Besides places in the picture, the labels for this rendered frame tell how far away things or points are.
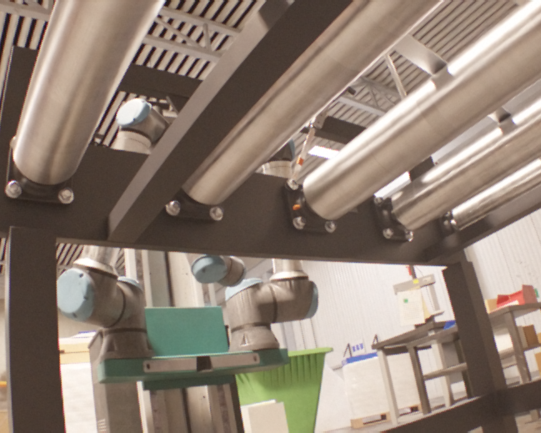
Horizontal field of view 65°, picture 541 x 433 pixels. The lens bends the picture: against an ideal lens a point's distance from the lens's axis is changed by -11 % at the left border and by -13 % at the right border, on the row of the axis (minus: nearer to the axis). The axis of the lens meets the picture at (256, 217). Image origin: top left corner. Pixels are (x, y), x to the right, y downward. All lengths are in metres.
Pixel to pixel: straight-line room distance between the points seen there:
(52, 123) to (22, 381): 0.36
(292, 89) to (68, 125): 0.30
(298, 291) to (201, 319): 0.38
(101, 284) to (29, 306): 0.72
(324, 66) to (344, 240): 0.61
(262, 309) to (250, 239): 0.79
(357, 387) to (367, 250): 6.55
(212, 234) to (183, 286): 1.00
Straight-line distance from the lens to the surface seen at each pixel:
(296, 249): 1.03
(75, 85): 0.58
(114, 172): 0.90
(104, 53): 0.54
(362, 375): 7.71
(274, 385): 3.49
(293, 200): 1.06
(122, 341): 1.53
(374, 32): 0.59
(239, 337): 1.71
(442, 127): 0.84
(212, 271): 1.25
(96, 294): 1.42
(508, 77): 0.79
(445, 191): 1.15
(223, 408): 1.81
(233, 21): 10.80
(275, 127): 0.69
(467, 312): 1.46
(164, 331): 1.74
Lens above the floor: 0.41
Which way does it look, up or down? 24 degrees up
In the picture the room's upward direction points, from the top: 11 degrees counter-clockwise
